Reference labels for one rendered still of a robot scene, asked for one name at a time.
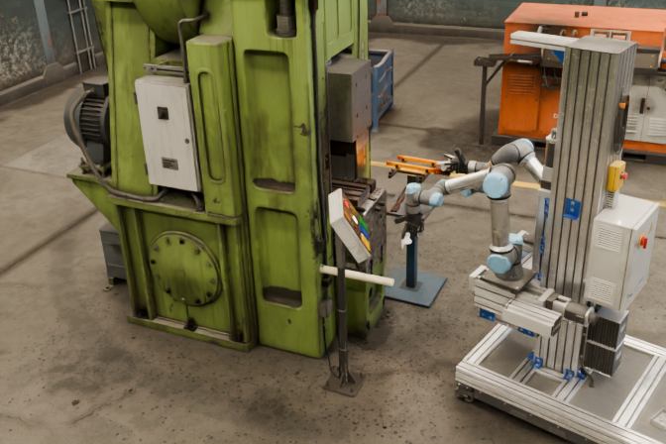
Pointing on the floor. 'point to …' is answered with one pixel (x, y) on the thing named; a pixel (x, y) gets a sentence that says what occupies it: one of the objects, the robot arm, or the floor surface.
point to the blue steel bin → (382, 83)
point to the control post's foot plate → (345, 384)
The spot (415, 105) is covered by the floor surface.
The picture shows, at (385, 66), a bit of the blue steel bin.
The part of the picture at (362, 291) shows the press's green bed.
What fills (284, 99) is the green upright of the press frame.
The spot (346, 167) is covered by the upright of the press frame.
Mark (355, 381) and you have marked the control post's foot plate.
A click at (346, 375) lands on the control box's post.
